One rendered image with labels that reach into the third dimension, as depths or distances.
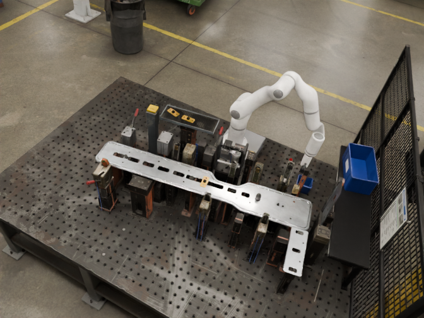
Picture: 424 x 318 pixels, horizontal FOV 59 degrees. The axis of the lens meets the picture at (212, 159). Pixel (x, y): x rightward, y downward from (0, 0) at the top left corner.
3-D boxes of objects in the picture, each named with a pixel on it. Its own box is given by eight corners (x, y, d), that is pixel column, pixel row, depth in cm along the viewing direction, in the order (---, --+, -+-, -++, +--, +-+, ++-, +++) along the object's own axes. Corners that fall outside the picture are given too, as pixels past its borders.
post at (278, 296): (272, 298, 218) (284, 277, 196) (276, 281, 225) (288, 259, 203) (283, 302, 217) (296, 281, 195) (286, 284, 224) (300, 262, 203)
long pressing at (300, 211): (91, 163, 234) (90, 161, 233) (108, 139, 249) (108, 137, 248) (308, 233, 216) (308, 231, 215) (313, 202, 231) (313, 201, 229)
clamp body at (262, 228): (242, 260, 232) (252, 231, 206) (247, 244, 240) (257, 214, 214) (257, 265, 231) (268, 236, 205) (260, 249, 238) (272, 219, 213)
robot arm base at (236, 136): (226, 130, 294) (229, 112, 280) (250, 137, 291) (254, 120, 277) (219, 146, 282) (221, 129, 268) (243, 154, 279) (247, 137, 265)
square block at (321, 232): (298, 264, 233) (315, 235, 207) (300, 253, 239) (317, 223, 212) (311, 269, 232) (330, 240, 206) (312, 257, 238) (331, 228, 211)
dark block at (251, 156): (236, 197, 263) (245, 158, 232) (238, 190, 268) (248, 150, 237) (243, 200, 263) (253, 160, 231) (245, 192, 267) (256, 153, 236)
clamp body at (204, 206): (191, 238, 238) (194, 207, 213) (197, 223, 246) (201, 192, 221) (204, 243, 237) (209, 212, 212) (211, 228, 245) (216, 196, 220)
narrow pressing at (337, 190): (319, 227, 217) (339, 192, 192) (321, 212, 225) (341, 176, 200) (320, 228, 217) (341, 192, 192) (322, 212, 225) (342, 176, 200)
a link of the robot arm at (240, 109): (245, 111, 268) (233, 125, 258) (235, 98, 265) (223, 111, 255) (300, 85, 230) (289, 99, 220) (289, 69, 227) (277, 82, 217)
